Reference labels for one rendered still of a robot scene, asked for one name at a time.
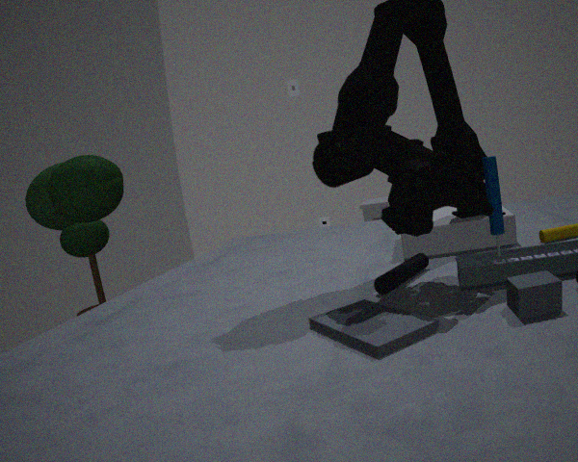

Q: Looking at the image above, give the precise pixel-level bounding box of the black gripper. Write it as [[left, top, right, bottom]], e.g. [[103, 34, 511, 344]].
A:
[[383, 137, 493, 218]]

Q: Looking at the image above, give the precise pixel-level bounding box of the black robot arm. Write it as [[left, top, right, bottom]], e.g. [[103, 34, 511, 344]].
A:
[[313, 0, 486, 237]]

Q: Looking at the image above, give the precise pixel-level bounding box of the blue stylus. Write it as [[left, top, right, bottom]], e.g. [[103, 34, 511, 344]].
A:
[[482, 156, 505, 257]]

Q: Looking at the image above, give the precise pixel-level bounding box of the yellow cylinder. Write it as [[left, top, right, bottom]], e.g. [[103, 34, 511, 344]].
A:
[[539, 223, 578, 243]]

